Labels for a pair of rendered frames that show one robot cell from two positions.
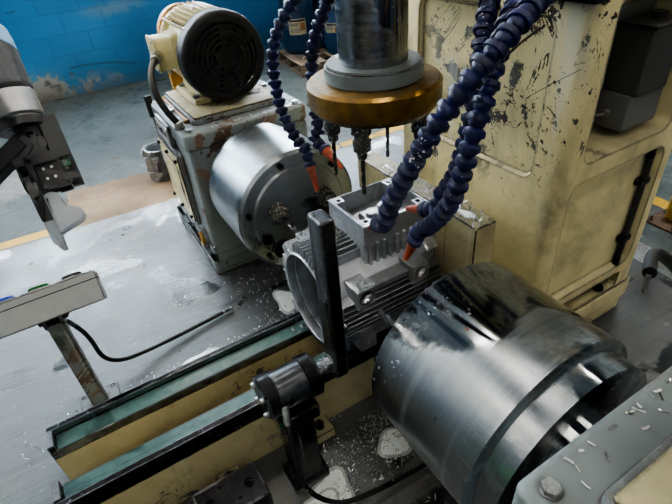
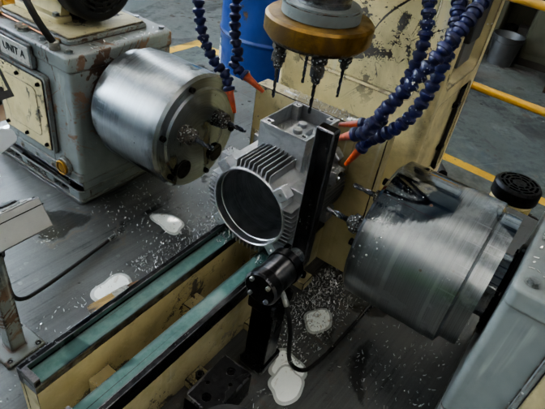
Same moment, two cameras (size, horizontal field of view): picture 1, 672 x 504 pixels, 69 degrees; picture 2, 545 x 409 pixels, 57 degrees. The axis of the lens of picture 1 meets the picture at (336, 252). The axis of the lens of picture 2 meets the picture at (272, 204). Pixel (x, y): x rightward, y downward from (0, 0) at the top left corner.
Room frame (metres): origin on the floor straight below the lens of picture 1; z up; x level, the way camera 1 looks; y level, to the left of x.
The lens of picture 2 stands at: (-0.04, 0.40, 1.58)
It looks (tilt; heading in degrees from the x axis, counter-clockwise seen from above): 37 degrees down; 328
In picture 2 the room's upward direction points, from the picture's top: 10 degrees clockwise
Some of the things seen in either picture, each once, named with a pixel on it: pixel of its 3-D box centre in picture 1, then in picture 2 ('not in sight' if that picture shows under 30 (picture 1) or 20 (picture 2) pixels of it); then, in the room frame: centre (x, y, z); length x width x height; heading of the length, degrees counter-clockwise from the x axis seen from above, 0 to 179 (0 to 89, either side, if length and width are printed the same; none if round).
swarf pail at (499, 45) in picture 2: not in sight; (504, 49); (3.10, -3.85, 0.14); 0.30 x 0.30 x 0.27
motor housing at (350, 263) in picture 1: (360, 275); (278, 185); (0.63, -0.04, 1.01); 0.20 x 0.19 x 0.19; 118
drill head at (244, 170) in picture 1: (269, 183); (149, 107); (0.95, 0.13, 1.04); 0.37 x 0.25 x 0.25; 28
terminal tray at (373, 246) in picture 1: (378, 220); (298, 136); (0.65, -0.07, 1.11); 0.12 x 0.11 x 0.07; 118
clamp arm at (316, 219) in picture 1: (329, 302); (311, 200); (0.45, 0.01, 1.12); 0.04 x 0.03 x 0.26; 118
